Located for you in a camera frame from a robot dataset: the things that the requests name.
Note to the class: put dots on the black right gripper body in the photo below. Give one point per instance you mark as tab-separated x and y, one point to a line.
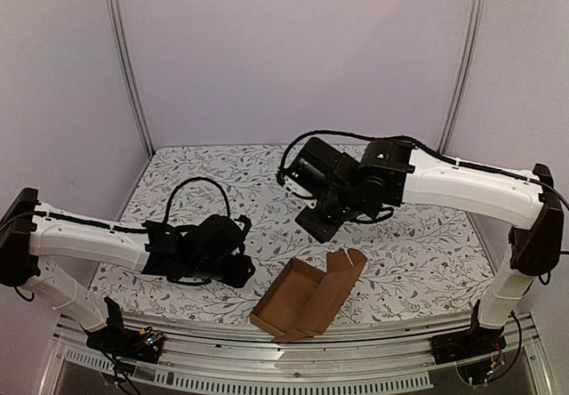
321	223

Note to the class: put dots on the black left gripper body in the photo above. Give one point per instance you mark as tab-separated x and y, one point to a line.
236	278

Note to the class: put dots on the brown cardboard box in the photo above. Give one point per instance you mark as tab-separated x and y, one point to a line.
303	300

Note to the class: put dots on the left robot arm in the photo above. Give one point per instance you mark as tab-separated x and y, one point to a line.
33	233

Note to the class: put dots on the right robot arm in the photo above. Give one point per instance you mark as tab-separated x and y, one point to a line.
400	170

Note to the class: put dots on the small green circuit board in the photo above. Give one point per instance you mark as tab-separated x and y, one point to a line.
150	336

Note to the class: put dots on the floral patterned table mat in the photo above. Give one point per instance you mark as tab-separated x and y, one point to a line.
423	261

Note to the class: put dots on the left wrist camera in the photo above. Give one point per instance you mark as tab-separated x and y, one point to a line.
244	223

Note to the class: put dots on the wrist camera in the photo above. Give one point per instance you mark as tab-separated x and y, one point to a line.
292	186
244	223

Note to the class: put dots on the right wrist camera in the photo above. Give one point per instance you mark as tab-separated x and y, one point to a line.
292	186

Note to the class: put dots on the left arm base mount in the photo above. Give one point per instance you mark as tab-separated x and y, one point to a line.
124	343

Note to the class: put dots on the aluminium front rail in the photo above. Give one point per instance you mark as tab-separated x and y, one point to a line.
381	358

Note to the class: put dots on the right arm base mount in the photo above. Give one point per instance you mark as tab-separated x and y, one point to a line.
465	344

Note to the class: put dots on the right aluminium frame post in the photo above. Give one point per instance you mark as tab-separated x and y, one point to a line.
475	14

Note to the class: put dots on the aluminium frame post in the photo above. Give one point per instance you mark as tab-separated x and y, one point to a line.
475	14
129	78

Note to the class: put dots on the left aluminium frame post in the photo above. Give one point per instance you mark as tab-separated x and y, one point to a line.
129	78

